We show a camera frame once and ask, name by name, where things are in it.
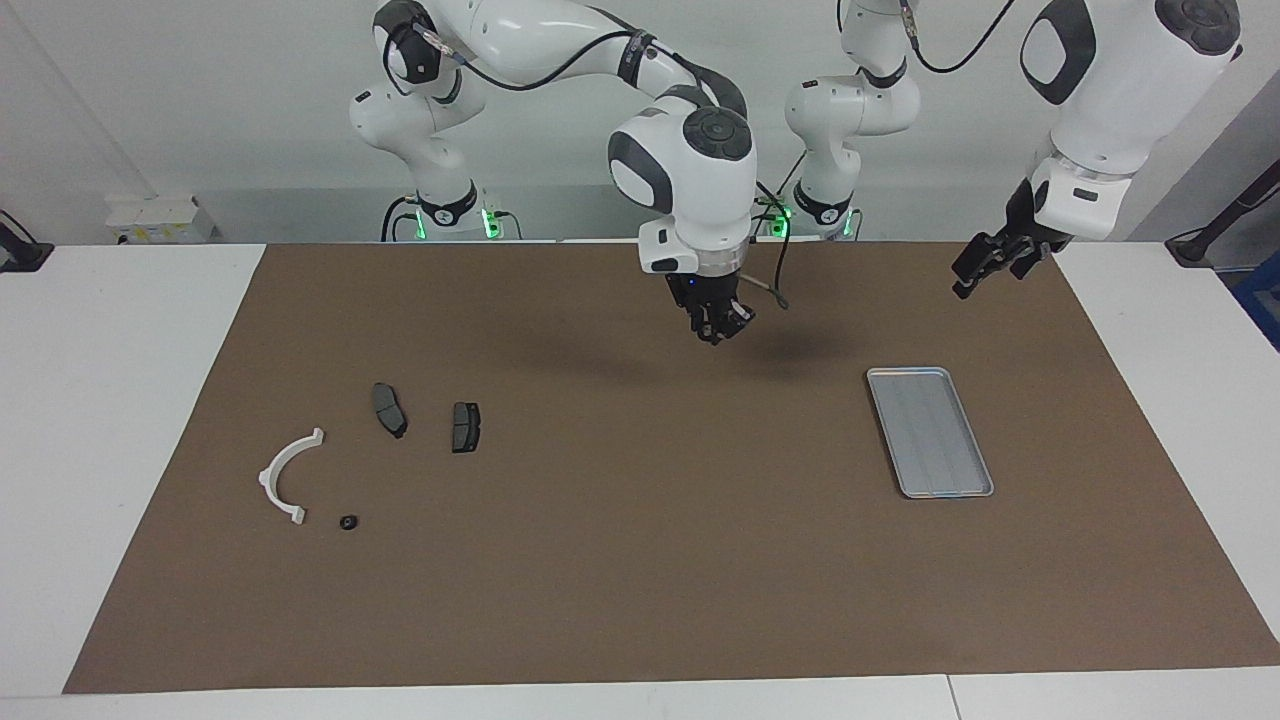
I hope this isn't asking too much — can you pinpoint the silver metal tray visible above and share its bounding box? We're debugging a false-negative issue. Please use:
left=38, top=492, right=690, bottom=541
left=866, top=366, right=996, bottom=500

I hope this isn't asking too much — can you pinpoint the black clamp stand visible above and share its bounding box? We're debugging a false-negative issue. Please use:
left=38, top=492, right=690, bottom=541
left=0, top=210, right=54, bottom=273
left=1165, top=160, right=1280, bottom=267

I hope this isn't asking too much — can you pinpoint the blue crate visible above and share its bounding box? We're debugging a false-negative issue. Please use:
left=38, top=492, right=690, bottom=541
left=1232, top=265, right=1280, bottom=353

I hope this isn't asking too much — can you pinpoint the brown table mat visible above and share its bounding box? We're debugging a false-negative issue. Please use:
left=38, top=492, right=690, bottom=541
left=62, top=240, right=1280, bottom=696

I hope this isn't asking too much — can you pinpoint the white box with labels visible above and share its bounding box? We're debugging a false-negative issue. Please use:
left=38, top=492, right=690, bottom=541
left=105, top=195, right=216, bottom=246

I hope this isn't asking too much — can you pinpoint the black base cable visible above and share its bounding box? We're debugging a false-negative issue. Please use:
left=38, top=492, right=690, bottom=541
left=380, top=195, right=423, bottom=242
left=755, top=150, right=807, bottom=239

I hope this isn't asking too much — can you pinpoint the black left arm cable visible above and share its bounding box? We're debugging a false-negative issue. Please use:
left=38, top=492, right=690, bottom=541
left=898, top=0, right=1019, bottom=75

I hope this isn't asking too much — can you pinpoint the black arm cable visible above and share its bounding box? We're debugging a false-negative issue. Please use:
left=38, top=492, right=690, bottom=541
left=410, top=20, right=791, bottom=309
left=898, top=0, right=1019, bottom=75

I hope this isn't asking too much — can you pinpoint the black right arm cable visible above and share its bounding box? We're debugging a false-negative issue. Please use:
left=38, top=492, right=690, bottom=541
left=410, top=20, right=791, bottom=309

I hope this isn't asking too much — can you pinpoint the white curved plastic bracket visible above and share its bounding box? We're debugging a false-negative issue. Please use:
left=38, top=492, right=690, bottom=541
left=258, top=427, right=326, bottom=527

